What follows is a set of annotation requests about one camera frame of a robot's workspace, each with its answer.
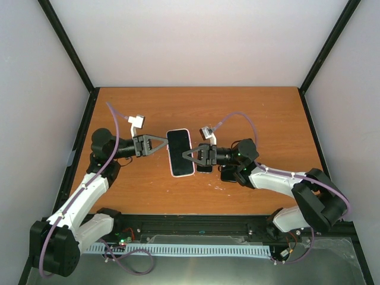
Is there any right black frame post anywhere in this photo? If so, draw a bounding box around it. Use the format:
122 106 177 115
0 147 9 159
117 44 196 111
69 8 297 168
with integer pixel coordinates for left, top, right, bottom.
299 0 362 93

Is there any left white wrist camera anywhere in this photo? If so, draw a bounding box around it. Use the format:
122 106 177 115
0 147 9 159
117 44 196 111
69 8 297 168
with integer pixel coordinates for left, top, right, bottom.
127 115 145 137

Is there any pink translucent phone case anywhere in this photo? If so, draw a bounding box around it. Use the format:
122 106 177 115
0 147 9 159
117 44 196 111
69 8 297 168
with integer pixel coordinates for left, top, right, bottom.
166 128 196 178

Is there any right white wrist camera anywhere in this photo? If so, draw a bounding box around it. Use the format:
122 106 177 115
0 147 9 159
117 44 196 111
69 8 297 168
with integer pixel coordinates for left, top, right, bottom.
199 126 217 145

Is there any left black frame post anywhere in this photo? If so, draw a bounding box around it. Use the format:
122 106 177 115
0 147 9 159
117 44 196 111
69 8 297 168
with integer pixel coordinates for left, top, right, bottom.
37 0 96 93

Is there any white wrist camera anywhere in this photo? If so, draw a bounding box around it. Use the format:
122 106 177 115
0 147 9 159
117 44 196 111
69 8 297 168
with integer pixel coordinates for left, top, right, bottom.
127 115 145 137
199 126 217 145

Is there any black phone case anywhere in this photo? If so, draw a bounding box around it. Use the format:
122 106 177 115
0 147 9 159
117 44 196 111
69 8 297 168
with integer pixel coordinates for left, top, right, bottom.
220 166 240 183

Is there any light blue slotted cable duct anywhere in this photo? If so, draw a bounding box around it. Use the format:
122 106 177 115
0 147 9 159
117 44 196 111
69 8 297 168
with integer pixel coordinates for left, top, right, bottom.
83 243 273 258

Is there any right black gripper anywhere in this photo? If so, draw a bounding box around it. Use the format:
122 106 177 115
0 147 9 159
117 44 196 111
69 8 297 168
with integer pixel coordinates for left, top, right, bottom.
181 145 242 167

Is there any metal base plate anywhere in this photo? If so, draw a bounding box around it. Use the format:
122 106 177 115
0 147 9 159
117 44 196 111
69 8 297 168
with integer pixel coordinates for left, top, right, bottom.
26 239 366 284

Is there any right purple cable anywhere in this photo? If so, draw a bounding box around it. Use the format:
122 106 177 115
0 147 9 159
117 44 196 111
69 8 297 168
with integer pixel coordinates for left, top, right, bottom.
210 111 351 222

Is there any black smartphone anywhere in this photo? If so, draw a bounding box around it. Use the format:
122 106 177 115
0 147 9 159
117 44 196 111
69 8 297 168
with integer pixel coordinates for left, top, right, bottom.
167 129 195 176
220 166 239 182

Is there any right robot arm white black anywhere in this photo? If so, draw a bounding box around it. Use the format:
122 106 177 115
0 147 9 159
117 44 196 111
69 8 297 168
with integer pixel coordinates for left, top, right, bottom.
182 139 351 233

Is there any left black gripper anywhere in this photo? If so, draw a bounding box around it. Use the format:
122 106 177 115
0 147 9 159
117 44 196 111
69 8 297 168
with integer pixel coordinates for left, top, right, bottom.
110 134 169 159

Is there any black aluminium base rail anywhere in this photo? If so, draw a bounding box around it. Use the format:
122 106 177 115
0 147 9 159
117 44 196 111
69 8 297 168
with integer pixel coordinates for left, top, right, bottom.
78 208 356 245

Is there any black frame post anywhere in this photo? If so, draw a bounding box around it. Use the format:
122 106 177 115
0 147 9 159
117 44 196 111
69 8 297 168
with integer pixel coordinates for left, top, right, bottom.
299 0 362 93
37 0 96 93

